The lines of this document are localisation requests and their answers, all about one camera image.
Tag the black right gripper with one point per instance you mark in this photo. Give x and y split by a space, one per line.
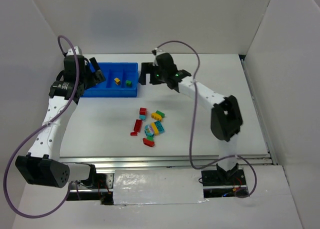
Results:
150 76

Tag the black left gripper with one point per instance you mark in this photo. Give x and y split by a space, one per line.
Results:
94 74

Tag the yellow and green brick stack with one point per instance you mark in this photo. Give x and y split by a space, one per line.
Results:
117 81

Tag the green two-stud brick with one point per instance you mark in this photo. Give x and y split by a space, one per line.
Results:
160 113

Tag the red long brick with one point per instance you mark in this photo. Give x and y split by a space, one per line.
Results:
137 125

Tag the red curved brick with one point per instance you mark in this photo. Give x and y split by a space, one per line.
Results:
148 142

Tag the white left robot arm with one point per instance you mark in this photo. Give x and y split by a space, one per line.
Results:
41 165

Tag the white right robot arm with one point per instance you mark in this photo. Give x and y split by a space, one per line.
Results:
225 116

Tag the blue divided plastic bin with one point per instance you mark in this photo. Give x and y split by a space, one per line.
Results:
109 89

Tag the cyan studded brick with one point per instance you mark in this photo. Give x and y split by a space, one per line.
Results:
159 127

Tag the printed cyan round tile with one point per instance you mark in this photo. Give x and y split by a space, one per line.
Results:
148 130

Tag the yellow long brick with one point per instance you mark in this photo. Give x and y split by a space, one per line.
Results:
154 128

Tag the small red brick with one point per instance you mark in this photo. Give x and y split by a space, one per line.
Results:
134 133

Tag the silver foil tape sheet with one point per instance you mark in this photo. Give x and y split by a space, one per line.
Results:
157 187

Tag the aluminium rail frame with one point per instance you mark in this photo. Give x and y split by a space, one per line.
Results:
155 162

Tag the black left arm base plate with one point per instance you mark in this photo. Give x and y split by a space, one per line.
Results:
100 191

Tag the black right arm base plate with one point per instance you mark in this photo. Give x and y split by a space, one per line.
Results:
211 178

